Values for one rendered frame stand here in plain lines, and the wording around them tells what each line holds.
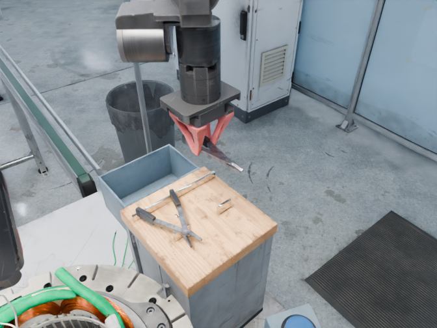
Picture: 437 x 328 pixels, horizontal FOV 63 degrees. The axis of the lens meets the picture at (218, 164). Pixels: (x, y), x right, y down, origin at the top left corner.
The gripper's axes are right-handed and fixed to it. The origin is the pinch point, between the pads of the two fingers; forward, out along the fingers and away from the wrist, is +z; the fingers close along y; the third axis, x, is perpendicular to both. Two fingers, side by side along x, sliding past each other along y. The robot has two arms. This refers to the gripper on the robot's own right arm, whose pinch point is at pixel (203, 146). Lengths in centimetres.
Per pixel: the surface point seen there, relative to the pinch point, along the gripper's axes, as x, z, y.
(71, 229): -37, 41, 17
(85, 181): -56, 44, 5
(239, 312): 12.1, 33.1, 1.9
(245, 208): 6.4, 12.1, -3.9
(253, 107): -126, 109, -147
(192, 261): 9.1, 11.9, 10.0
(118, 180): -18.0, 15.0, 8.2
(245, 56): -131, 67, -140
